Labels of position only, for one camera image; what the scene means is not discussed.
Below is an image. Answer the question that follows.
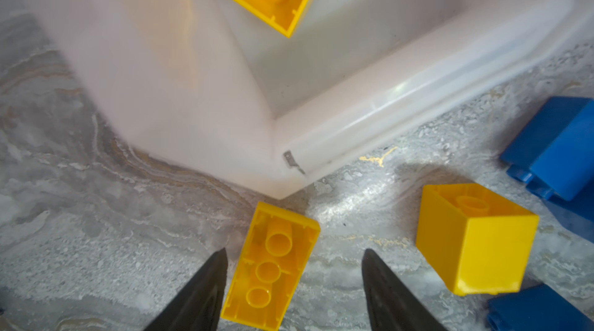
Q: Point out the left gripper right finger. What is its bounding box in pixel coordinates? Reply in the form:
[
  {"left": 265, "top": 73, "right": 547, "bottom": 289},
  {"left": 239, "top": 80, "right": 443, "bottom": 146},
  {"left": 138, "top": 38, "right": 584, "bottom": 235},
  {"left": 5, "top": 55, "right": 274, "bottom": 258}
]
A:
[{"left": 361, "top": 248, "right": 445, "bottom": 331}]

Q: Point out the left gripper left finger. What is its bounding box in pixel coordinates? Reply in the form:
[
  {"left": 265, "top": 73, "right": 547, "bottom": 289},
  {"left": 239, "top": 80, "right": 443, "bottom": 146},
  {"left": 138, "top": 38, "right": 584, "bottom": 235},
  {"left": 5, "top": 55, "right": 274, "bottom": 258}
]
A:
[{"left": 145, "top": 248, "right": 228, "bottom": 331}]

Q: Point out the white bin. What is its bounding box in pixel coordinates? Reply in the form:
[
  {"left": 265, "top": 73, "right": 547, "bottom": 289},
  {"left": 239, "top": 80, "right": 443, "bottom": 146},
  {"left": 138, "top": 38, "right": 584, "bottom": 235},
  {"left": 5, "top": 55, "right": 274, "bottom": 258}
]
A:
[{"left": 26, "top": 0, "right": 593, "bottom": 199}]

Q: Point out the blue square lego brick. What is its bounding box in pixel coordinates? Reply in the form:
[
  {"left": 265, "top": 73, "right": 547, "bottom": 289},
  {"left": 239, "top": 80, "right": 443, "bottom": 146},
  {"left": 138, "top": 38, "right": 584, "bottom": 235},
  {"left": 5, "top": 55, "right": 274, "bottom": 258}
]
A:
[{"left": 500, "top": 96, "right": 593, "bottom": 200}]

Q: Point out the yellow square lego brick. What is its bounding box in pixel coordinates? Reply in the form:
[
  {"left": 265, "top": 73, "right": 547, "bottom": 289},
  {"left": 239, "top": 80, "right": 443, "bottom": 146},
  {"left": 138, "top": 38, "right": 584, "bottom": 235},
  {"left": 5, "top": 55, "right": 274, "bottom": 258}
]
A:
[{"left": 416, "top": 183, "right": 539, "bottom": 296}]

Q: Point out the blue long lego brick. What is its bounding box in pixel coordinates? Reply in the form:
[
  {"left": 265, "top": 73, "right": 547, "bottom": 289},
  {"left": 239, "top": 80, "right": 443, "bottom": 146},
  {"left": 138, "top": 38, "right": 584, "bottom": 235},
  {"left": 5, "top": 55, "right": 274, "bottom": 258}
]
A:
[{"left": 487, "top": 186, "right": 593, "bottom": 331}]

